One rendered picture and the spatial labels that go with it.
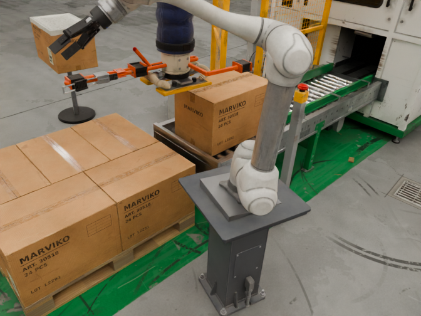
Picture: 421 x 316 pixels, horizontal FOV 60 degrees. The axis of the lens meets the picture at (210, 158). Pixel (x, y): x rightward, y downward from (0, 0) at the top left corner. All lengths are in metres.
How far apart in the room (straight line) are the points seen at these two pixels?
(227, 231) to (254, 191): 0.26
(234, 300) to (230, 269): 0.29
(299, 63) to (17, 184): 1.80
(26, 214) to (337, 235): 2.08
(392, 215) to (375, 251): 0.48
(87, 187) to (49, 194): 0.21
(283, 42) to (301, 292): 1.65
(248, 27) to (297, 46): 0.25
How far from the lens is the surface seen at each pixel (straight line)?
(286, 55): 1.24
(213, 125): 2.39
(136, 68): 2.12
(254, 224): 1.72
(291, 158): 2.68
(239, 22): 1.42
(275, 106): 1.37
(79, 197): 2.25
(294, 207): 1.85
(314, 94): 3.75
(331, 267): 2.68
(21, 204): 2.30
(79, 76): 2.02
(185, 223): 2.68
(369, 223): 3.12
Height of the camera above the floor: 1.91
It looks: 33 degrees down
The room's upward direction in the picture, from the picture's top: 3 degrees clockwise
